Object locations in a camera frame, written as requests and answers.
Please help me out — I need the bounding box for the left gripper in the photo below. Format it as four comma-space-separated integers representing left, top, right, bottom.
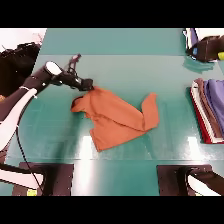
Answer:
69, 75, 95, 93

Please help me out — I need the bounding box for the orange T-shirt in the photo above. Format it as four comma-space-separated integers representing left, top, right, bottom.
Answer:
70, 86, 161, 153

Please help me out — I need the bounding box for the black garment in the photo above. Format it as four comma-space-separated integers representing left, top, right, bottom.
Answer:
0, 42, 42, 98

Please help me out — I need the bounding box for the black mounting plate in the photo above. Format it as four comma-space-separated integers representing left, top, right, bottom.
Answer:
12, 162, 75, 197
156, 164, 214, 197

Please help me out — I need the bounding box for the red garment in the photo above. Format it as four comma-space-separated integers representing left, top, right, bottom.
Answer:
190, 85, 216, 145

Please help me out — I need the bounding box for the white garment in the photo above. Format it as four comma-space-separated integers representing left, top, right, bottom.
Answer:
192, 81, 224, 144

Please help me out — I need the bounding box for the brown garment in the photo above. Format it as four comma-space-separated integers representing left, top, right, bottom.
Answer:
195, 78, 224, 140

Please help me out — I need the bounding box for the purple garment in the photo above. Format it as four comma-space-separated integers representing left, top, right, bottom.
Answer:
203, 78, 224, 138

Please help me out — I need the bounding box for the black cable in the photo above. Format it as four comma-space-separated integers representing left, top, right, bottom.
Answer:
14, 114, 44, 197

